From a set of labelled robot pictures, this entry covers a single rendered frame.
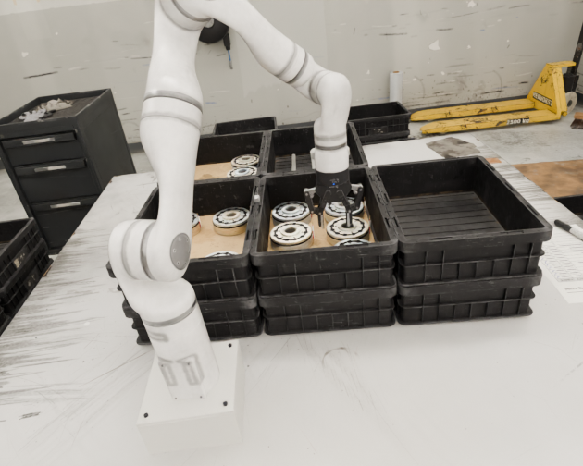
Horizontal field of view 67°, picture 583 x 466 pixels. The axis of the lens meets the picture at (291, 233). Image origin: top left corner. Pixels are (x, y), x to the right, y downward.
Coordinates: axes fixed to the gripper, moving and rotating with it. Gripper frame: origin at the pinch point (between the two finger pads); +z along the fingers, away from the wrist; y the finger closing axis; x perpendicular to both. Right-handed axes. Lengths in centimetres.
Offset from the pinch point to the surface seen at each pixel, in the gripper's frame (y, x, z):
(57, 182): -140, 123, 32
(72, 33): -200, 322, -24
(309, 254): -6.4, -19.7, -3.9
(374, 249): 6.4, -19.6, -4.0
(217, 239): -30.5, 4.7, 5.4
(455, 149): 55, 80, 16
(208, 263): -26.8, -19.7, -3.8
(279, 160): -16, 56, 5
